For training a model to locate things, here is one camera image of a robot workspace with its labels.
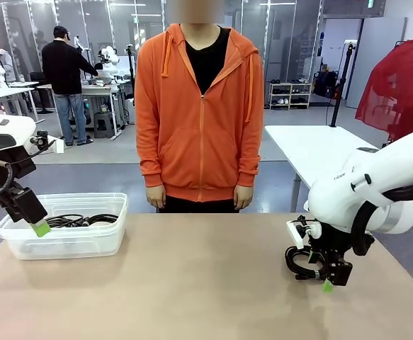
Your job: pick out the wooden shoe rack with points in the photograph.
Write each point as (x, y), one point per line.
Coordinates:
(291, 95)

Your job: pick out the grey workbench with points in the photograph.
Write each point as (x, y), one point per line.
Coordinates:
(100, 88)

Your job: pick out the clear plastic storage container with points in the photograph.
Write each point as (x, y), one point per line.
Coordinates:
(68, 244)

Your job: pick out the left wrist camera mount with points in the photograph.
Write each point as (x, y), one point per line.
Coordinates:
(59, 145)

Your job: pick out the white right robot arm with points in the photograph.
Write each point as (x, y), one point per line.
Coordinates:
(351, 184)

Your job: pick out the black tripod pole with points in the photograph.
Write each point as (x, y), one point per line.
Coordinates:
(341, 88)

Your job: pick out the black camera tripod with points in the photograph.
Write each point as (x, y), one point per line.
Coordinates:
(131, 71)

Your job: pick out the long white background table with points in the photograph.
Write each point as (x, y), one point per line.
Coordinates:
(11, 91)

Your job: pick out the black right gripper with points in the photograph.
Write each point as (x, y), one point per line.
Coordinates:
(333, 246)

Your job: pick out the person's left hand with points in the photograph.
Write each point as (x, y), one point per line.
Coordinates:
(243, 196)

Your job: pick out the man in black jacket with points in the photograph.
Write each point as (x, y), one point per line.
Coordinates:
(64, 71)

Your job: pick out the person's left forearm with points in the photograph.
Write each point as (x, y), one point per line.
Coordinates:
(250, 156)

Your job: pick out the person in orange hoodie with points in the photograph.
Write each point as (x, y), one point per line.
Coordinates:
(199, 141)

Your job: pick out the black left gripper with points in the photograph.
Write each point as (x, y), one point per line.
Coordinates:
(18, 164)

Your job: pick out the grey plastic step stool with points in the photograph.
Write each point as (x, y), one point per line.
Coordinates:
(103, 124)

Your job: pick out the person in grey hoodie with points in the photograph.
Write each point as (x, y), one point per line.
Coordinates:
(4, 63)

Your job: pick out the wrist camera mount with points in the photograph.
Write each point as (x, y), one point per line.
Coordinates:
(294, 234)
(59, 145)

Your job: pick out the person's right forearm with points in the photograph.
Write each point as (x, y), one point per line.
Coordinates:
(149, 156)

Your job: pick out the person's right hand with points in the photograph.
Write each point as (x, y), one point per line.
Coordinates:
(156, 196)

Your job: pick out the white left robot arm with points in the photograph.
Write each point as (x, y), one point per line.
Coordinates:
(8, 131)

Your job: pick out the black bags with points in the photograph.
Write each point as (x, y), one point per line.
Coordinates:
(324, 85)

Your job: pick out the large white desk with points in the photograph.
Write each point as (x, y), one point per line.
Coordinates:
(298, 148)

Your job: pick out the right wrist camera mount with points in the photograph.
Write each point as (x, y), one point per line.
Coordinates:
(294, 234)

